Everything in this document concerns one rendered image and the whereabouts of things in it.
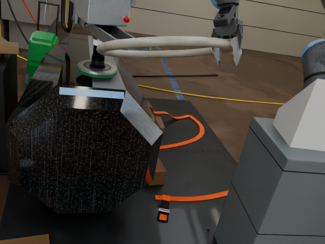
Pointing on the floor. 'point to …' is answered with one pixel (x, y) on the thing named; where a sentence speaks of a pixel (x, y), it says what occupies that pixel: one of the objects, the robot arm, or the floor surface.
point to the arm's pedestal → (274, 192)
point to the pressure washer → (40, 45)
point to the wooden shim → (28, 240)
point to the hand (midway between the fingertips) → (226, 62)
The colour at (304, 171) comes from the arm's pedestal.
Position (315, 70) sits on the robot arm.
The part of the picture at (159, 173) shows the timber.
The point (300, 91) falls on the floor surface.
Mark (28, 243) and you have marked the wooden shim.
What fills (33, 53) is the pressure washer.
